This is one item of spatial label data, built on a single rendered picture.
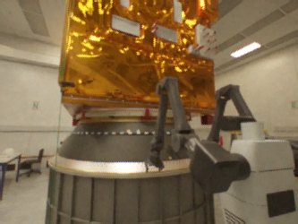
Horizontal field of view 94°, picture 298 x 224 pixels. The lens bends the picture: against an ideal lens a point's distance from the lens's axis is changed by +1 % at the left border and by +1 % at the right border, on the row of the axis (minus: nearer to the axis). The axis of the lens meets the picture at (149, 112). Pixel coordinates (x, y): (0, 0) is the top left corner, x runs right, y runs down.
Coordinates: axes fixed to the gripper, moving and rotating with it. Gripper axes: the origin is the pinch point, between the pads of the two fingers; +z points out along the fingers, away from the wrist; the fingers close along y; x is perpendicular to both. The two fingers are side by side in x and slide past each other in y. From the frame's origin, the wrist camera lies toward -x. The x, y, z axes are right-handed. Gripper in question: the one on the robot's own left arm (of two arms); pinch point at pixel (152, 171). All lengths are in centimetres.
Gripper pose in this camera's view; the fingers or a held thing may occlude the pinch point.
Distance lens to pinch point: 113.2
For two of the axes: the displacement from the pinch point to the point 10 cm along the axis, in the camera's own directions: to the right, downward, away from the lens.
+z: -1.4, 9.2, 3.5
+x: 2.5, 3.8, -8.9
